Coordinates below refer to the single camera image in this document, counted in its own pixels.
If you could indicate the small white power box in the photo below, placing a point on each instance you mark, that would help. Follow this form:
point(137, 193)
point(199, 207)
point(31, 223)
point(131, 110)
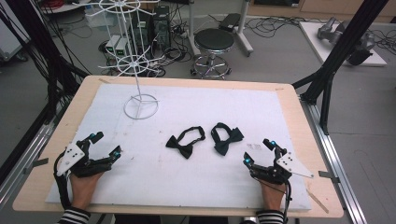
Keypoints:
point(122, 46)
point(112, 43)

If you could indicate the person's right hand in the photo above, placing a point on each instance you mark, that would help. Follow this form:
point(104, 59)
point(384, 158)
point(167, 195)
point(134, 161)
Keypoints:
point(273, 194)

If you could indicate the navy bow tie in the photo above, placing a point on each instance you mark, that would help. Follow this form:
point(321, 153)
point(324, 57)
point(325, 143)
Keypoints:
point(224, 143)

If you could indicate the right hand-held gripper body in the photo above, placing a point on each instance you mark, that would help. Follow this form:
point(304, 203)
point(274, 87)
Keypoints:
point(294, 164)

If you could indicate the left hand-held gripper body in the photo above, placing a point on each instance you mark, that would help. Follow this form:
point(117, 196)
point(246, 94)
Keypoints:
point(72, 155)

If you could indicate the grey metal clamp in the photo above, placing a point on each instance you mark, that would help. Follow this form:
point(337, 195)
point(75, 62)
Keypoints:
point(328, 176)
point(37, 163)

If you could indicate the black flat box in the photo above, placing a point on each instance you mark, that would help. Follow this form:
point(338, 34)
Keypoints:
point(229, 21)

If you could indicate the black round stool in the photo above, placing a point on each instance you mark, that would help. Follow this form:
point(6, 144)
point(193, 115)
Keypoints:
point(214, 39)

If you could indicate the black computer tower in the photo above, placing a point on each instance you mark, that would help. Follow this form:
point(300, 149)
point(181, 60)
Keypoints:
point(162, 28)
point(140, 31)

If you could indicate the black bow tie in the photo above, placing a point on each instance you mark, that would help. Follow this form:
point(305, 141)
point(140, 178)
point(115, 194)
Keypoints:
point(184, 148)

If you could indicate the thin wooden stick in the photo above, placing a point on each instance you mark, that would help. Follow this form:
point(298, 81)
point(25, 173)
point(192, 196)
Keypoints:
point(317, 200)

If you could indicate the person's left hand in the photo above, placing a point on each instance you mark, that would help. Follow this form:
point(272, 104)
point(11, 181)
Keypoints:
point(83, 189)

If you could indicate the grey robot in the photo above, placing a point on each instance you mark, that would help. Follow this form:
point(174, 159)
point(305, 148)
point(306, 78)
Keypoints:
point(330, 32)

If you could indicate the white floor board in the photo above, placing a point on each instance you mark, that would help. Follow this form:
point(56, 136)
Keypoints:
point(314, 40)

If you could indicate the aluminium rail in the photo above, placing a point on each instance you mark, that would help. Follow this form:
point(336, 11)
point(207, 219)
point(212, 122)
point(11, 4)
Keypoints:
point(333, 161)
point(21, 155)

